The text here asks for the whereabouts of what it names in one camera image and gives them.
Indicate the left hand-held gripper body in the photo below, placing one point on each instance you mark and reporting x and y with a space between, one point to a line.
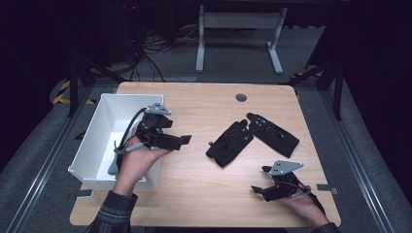
150 126

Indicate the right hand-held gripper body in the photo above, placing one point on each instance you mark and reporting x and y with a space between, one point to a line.
286 186

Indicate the black glove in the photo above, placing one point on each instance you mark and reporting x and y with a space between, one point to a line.
275 136
228 145

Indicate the white box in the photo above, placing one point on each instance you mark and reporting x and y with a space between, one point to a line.
97 145

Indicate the grey tape strip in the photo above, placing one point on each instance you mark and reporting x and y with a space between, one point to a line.
327 188

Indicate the grey round table grommet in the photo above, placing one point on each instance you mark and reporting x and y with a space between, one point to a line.
241 97

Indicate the black metal stand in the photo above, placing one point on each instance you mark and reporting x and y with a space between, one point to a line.
73 87
338 90

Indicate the yellow black hazard tape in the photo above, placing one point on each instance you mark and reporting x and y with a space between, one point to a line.
61 93

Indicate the aluminium floor rail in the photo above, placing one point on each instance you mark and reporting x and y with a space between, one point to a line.
42 174
359 168

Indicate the white desk frame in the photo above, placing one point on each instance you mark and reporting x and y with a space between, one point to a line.
239 20

